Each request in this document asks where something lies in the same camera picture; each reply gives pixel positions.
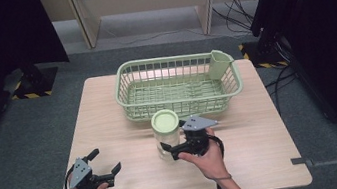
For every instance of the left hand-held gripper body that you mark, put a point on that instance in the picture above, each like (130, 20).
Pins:
(80, 173)

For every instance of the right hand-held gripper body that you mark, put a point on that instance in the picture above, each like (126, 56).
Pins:
(197, 123)

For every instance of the clear jar with green lid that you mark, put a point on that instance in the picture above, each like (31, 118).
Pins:
(164, 123)

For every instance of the person's right hand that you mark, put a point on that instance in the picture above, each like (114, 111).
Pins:
(212, 163)

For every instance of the green plastic basket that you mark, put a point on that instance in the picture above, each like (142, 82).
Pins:
(172, 90)

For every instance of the green plastic cutlery holder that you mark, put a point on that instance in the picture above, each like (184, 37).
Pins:
(219, 63)

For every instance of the black stand base striped tape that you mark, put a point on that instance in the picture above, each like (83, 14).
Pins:
(36, 82)
(261, 55)

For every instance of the light wooden desk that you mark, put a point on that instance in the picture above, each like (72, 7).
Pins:
(90, 28)

